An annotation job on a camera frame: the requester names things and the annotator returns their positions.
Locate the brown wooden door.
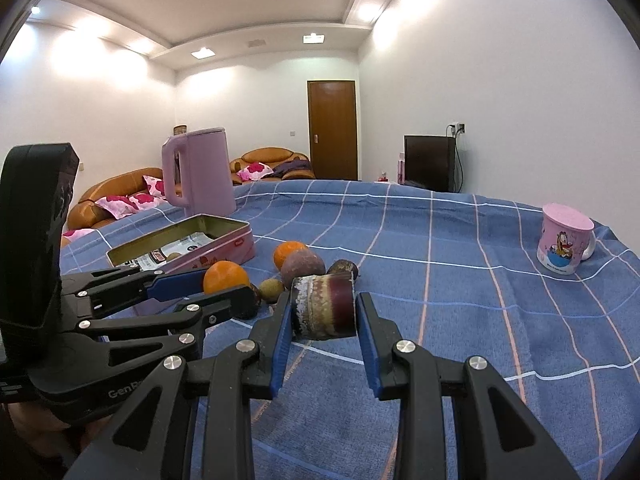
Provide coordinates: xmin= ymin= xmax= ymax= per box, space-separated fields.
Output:
xmin=307 ymin=80 xmax=359 ymax=181

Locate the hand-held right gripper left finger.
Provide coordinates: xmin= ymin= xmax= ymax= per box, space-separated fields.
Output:
xmin=65 ymin=290 xmax=293 ymax=480

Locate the orange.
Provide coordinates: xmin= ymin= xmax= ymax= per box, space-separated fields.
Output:
xmin=202 ymin=261 xmax=251 ymax=295
xmin=273 ymin=241 xmax=307 ymax=270

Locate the blue checked tablecloth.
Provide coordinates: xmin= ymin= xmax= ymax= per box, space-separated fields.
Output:
xmin=59 ymin=179 xmax=640 ymax=480

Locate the black television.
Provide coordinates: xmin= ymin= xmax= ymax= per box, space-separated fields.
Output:
xmin=404 ymin=135 xmax=457 ymax=193

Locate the brown leather sofa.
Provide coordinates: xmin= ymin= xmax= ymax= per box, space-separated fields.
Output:
xmin=67 ymin=167 xmax=168 ymax=231
xmin=229 ymin=147 xmax=315 ymax=187

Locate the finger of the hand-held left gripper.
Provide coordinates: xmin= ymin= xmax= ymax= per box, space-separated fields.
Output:
xmin=76 ymin=284 xmax=258 ymax=362
xmin=62 ymin=265 xmax=208 ymax=320

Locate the dark brown round fruit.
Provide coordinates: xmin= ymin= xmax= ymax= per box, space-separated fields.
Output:
xmin=240 ymin=282 xmax=264 ymax=321
xmin=326 ymin=259 xmax=360 ymax=281

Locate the purple round fruit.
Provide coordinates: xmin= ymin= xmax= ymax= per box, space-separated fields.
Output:
xmin=280 ymin=251 xmax=327 ymax=288

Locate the pink electric kettle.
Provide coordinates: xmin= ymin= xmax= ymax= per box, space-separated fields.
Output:
xmin=161 ymin=128 xmax=237 ymax=219

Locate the dark red sugarcane piece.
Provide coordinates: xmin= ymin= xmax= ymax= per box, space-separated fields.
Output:
xmin=291 ymin=274 xmax=357 ymax=342

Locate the dark purple cloth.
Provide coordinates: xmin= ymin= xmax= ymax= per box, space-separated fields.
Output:
xmin=272 ymin=159 xmax=313 ymax=178

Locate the small yellow-green fruit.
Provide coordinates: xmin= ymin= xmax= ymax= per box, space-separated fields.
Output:
xmin=258 ymin=278 xmax=286 ymax=304

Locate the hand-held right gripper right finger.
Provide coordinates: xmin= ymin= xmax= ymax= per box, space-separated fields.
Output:
xmin=355 ymin=291 xmax=583 ymax=480

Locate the black power cable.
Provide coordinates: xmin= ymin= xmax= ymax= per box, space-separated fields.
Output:
xmin=452 ymin=132 xmax=465 ymax=193

